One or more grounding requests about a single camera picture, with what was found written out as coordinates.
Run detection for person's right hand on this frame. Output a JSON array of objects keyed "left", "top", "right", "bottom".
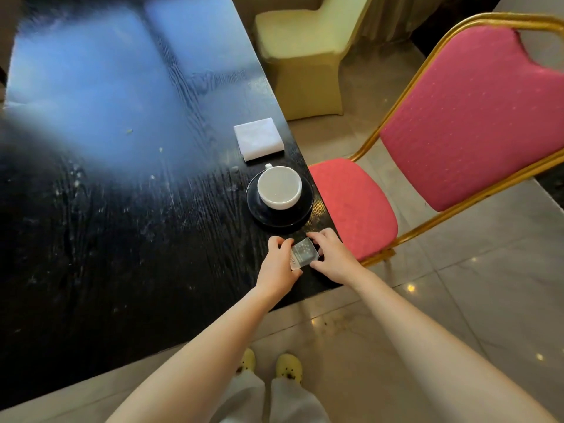
[{"left": 307, "top": 227, "right": 369, "bottom": 287}]

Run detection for person's left hand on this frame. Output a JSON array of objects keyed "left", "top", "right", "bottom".
[{"left": 255, "top": 236, "right": 304, "bottom": 305}]

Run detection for small silver foil packet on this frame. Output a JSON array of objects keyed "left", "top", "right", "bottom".
[{"left": 289, "top": 237, "right": 320, "bottom": 272}]

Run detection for person's right forearm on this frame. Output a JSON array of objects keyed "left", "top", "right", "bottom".
[{"left": 343, "top": 269, "right": 558, "bottom": 423}]

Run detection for person's left forearm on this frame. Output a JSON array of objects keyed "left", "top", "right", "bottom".
[{"left": 106, "top": 287, "right": 288, "bottom": 423}]

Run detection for black saucer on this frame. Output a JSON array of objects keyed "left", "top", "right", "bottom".
[{"left": 245, "top": 169, "right": 315, "bottom": 229}]

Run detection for white coffee cup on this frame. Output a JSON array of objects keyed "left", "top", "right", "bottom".
[{"left": 257, "top": 163, "right": 303, "bottom": 211}]

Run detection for person's yellow right shoe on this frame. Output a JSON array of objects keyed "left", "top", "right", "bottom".
[{"left": 275, "top": 353, "right": 304, "bottom": 385}]

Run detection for person's yellow shoe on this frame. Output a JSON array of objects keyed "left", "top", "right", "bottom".
[
  {"left": 237, "top": 348, "right": 256, "bottom": 375},
  {"left": 275, "top": 353, "right": 304, "bottom": 385}
]

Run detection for person's yellow left shoe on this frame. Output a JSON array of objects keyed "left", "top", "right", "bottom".
[{"left": 237, "top": 348, "right": 256, "bottom": 375}]

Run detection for person's grey trousers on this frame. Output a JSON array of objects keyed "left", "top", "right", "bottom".
[{"left": 219, "top": 370, "right": 332, "bottom": 423}]

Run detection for white folded napkin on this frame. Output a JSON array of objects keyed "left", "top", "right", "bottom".
[{"left": 233, "top": 117, "right": 285, "bottom": 162}]

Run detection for yellow fabric-covered chair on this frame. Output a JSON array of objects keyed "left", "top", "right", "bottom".
[{"left": 253, "top": 0, "right": 375, "bottom": 122}]

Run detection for beige draped cloth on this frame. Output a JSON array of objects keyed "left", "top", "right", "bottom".
[{"left": 363, "top": 0, "right": 443, "bottom": 43}]

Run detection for red chair with gold frame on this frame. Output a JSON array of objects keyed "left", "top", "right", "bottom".
[{"left": 307, "top": 12, "right": 564, "bottom": 267}]

